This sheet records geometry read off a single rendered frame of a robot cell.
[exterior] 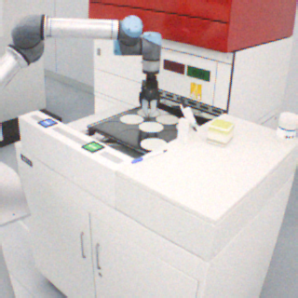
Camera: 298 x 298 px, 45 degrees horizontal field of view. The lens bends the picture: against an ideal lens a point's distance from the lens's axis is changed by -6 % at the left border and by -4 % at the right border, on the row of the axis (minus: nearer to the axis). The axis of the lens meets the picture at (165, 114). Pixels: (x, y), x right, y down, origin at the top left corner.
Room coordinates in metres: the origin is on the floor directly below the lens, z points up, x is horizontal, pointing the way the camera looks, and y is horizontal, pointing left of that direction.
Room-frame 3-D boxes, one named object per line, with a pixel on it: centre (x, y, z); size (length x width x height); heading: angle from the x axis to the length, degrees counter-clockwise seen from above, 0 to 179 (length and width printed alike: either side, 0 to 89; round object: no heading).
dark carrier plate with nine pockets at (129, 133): (1.38, 0.06, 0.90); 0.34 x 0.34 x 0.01; 53
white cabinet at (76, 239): (1.25, 0.06, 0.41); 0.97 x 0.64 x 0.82; 53
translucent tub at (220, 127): (1.16, -0.19, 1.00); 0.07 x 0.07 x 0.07; 62
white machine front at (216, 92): (1.68, 0.07, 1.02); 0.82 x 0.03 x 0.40; 53
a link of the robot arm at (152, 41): (1.48, 0.08, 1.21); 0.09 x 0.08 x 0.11; 104
